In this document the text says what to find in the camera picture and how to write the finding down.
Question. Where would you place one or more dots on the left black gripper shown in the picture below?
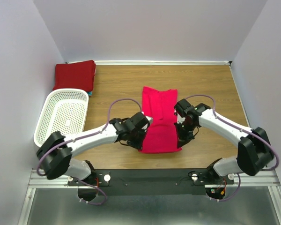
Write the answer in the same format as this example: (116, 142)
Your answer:
(137, 143)

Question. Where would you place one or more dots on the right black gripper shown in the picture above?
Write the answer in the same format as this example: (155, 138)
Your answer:
(182, 136)

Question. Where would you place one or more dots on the pink red t shirt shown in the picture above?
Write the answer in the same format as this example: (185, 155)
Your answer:
(161, 136)

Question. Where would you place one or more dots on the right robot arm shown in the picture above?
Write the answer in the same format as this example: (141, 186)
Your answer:
(254, 151)

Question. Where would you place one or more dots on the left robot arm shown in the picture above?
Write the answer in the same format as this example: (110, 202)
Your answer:
(56, 155)

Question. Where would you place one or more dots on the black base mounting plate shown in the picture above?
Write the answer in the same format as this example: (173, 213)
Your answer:
(128, 182)

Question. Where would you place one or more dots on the white plastic laundry basket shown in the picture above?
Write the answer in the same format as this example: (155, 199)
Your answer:
(64, 110)

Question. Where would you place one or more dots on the folded dark red shirt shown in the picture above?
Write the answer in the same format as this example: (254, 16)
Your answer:
(78, 75)

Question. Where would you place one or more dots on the aluminium frame rail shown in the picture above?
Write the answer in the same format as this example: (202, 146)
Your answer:
(154, 197)

